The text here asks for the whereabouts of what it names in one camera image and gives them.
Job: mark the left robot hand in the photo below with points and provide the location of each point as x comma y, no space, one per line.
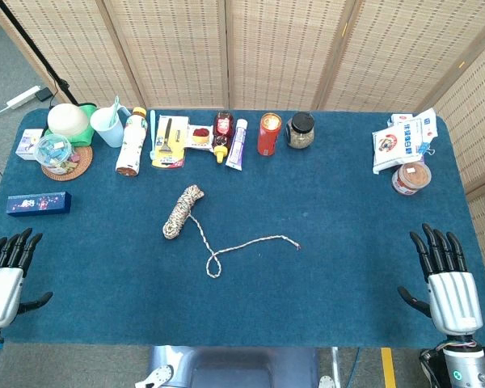
2,291

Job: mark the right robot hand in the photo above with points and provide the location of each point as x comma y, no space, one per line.
454,299

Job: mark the long dark blue box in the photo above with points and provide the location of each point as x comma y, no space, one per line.
38,203

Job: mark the round tub red label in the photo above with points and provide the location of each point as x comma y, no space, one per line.
411,178

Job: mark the clear tub of coloured clips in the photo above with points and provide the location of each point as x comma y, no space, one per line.
53,151

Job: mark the small white purple box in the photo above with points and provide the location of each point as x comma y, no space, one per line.
25,143

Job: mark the woven round coaster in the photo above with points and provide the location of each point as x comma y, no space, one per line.
81,163

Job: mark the blue binder clip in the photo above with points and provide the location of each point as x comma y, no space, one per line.
425,147

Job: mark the white sugar bag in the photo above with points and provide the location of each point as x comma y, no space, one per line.
394,147

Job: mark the green cloth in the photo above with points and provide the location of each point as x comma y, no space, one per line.
87,138

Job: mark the white paper packet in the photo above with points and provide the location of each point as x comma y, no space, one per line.
428,121

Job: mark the cream upturned bowl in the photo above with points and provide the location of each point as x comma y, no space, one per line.
68,119

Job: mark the blue table mat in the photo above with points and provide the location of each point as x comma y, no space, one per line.
266,303

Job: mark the pale blue mug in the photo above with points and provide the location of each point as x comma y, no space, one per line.
111,134

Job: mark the floral drink bottle yellow cap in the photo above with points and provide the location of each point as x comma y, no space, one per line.
131,145

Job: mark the white power strip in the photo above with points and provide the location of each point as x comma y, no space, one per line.
22,97

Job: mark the black power adapter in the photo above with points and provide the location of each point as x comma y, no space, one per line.
43,95

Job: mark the razor in yellow blister pack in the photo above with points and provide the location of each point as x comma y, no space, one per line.
169,155

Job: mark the pale green spoon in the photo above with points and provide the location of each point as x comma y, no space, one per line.
115,107

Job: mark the light blue toothbrush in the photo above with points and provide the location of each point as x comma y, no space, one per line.
153,133

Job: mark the glass jar black lid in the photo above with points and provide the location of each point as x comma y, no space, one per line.
300,135

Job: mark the grey robot torso base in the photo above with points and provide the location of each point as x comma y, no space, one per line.
234,368

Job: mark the black stand pole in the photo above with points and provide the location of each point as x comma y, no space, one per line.
36,52

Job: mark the red drink can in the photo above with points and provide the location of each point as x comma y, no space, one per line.
268,139

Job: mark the white snack packet red picture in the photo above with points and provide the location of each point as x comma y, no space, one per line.
200,136

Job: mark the purple white toothpaste tube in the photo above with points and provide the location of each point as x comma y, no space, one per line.
237,149

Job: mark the red syrup bottle yellow cap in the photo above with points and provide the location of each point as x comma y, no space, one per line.
222,129

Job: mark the bamboo folding screen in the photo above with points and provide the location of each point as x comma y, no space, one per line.
266,52

